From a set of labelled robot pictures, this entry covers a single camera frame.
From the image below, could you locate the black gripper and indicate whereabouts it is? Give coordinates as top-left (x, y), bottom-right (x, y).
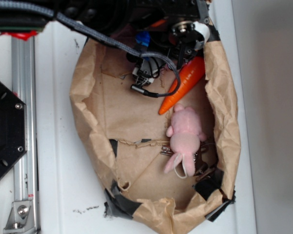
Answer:
top-left (126, 20), bottom-right (210, 88)

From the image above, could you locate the blue sponge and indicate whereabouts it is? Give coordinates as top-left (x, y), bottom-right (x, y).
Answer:
top-left (135, 31), bottom-right (150, 47)

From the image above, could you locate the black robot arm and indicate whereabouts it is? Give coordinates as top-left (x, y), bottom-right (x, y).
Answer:
top-left (0, 0), bottom-right (210, 93)

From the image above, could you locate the orange plastic carrot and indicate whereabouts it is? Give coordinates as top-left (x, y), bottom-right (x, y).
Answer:
top-left (158, 57), bottom-right (206, 115)

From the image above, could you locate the pink plush bunny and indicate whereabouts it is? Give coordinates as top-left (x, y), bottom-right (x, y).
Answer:
top-left (164, 103), bottom-right (207, 178)

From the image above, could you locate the brown paper bag bin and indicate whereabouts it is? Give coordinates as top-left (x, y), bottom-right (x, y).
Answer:
top-left (70, 25), bottom-right (241, 234)

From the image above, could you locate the metal keys bunch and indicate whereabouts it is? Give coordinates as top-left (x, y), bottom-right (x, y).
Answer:
top-left (160, 142), bottom-right (216, 182)

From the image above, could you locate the white tray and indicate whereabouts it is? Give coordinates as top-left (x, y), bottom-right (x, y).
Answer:
top-left (35, 0), bottom-right (257, 234)

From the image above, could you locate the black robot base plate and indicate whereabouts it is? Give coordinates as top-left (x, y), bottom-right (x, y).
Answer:
top-left (0, 82), bottom-right (26, 180)

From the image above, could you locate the grey braided cable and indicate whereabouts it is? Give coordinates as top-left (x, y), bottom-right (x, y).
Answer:
top-left (0, 0), bottom-right (181, 98)

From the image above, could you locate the aluminium rail frame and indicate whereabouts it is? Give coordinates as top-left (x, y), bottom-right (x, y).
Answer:
top-left (3, 39), bottom-right (41, 234)

